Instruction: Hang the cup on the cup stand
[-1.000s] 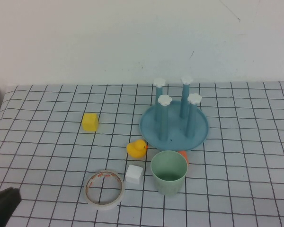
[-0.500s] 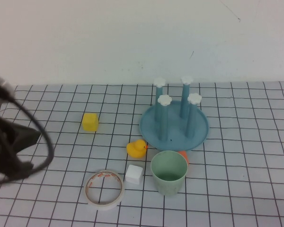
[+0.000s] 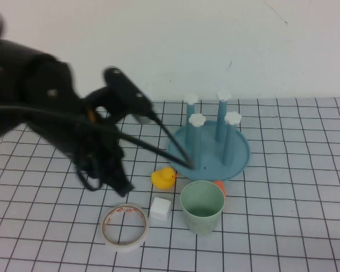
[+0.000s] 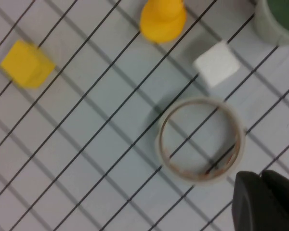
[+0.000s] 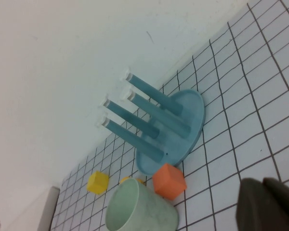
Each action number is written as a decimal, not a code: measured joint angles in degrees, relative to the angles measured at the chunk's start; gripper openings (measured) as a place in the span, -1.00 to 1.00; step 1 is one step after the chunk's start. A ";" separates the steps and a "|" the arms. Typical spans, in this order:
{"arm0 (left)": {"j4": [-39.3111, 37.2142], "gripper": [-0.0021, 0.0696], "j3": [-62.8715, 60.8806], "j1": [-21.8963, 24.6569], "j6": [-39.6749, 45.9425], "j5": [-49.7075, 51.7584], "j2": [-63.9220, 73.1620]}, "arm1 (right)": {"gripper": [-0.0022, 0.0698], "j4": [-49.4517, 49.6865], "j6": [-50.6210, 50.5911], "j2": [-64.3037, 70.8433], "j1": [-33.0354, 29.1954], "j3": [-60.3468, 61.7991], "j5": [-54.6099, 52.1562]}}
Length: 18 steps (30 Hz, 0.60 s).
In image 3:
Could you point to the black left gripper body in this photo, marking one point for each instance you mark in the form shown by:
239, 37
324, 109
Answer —
102, 158

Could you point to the light green plastic cup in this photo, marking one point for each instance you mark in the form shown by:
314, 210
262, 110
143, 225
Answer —
201, 224

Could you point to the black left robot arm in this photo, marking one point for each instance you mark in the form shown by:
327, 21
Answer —
22, 73

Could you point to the blue cup stand white caps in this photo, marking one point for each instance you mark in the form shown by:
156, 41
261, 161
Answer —
215, 167

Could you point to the yellow rubber duck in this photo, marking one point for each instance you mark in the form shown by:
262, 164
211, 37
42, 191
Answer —
162, 180

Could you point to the white foam cube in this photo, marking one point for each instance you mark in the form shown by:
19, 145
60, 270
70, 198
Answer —
160, 209

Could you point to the white tape roll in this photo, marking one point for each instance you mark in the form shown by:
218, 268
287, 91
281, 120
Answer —
124, 248

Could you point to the orange foam cube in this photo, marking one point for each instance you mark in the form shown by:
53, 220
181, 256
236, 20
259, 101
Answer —
221, 188

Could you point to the grid pattern tablecloth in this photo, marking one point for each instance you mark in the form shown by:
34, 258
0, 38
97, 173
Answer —
286, 198

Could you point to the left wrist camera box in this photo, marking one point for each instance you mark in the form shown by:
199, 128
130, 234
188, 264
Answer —
127, 93

